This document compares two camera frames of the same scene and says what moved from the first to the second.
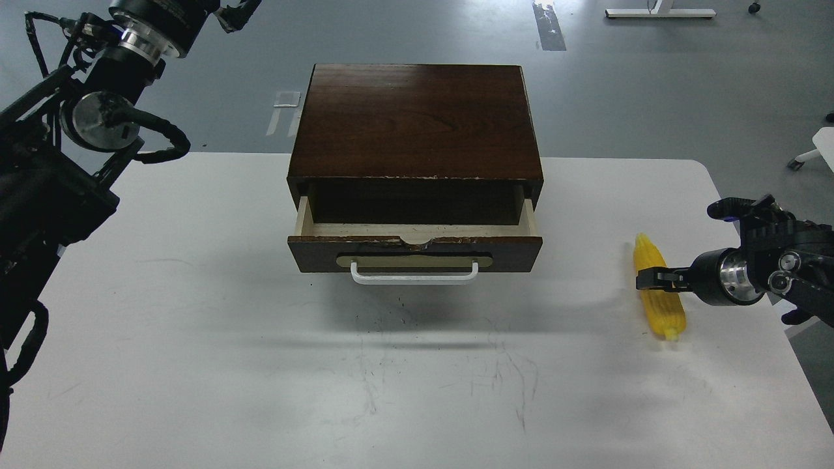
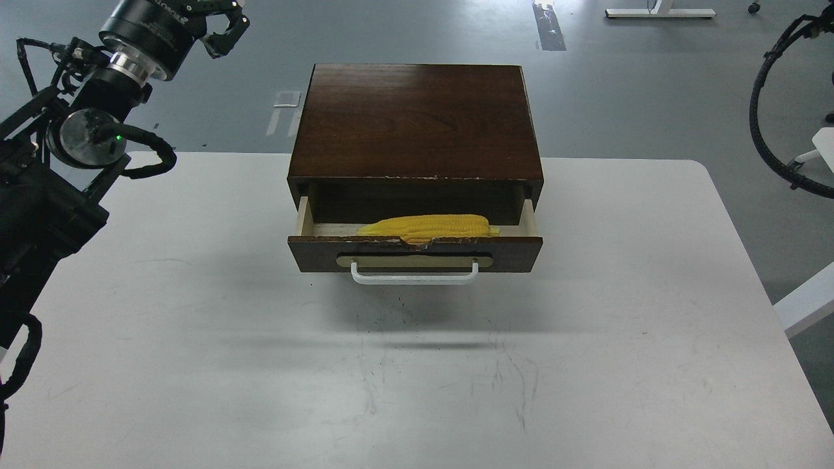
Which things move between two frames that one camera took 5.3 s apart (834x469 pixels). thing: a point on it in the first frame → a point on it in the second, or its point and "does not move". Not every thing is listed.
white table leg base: [660, 8] does not move
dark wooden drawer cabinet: [415, 144] does not move
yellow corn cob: [664, 308] → [420, 228]
